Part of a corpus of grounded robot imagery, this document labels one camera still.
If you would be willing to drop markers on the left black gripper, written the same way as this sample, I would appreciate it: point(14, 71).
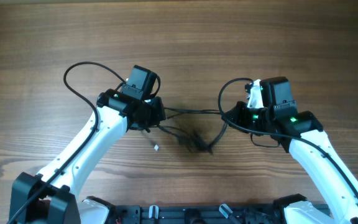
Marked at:
point(158, 114)

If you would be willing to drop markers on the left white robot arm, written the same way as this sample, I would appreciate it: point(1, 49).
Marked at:
point(51, 196)

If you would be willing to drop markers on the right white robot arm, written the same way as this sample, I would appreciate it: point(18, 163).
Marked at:
point(271, 110)

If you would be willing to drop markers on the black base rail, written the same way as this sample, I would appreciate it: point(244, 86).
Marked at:
point(256, 213)

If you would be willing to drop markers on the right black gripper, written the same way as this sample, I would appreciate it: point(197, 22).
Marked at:
point(240, 111)

